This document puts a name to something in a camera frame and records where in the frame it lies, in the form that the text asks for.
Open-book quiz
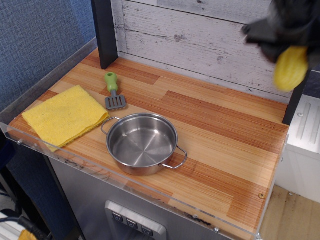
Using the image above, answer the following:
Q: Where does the black left vertical post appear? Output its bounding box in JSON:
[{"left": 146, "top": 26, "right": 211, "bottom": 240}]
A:
[{"left": 91, "top": 0, "right": 118, "bottom": 70}]

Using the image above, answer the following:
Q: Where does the black right vertical post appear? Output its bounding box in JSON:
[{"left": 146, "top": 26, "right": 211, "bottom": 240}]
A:
[{"left": 282, "top": 69, "right": 311, "bottom": 126}]

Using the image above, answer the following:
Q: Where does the clear acrylic table guard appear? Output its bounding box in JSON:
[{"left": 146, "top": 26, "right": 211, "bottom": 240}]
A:
[{"left": 1, "top": 116, "right": 289, "bottom": 240}]

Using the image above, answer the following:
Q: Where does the black braided cable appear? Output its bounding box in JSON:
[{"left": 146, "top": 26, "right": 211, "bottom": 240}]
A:
[{"left": 0, "top": 216, "right": 48, "bottom": 240}]

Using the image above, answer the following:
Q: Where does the yellow plastic corn cob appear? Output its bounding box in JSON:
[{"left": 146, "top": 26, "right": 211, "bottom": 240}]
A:
[{"left": 273, "top": 46, "right": 309, "bottom": 93}]

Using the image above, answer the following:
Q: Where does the green handled grey toy spatula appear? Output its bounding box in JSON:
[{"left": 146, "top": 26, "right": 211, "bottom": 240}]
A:
[{"left": 104, "top": 72, "right": 127, "bottom": 110}]

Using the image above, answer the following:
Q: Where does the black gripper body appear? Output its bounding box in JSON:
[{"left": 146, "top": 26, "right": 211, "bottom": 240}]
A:
[{"left": 241, "top": 0, "right": 320, "bottom": 63}]

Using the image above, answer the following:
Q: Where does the white cabinet on right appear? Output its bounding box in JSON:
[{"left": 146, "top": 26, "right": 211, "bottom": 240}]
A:
[{"left": 275, "top": 95, "right": 320, "bottom": 203}]

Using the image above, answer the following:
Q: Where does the small stainless steel pot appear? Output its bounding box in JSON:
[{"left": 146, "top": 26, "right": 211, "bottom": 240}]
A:
[{"left": 100, "top": 113, "right": 188, "bottom": 176}]

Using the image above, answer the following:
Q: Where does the black vertical post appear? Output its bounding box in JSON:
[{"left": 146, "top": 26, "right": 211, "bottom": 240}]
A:
[
  {"left": 282, "top": 69, "right": 311, "bottom": 126},
  {"left": 91, "top": 0, "right": 118, "bottom": 70}
]

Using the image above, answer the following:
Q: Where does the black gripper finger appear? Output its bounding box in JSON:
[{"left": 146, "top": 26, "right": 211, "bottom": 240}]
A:
[{"left": 307, "top": 46, "right": 320, "bottom": 68}]

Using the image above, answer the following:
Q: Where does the silver button control panel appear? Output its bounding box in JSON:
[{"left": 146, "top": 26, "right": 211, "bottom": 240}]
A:
[{"left": 104, "top": 200, "right": 167, "bottom": 240}]

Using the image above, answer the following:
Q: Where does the yellow folded cloth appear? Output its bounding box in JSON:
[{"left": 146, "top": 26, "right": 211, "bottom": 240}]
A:
[{"left": 22, "top": 85, "right": 110, "bottom": 152}]

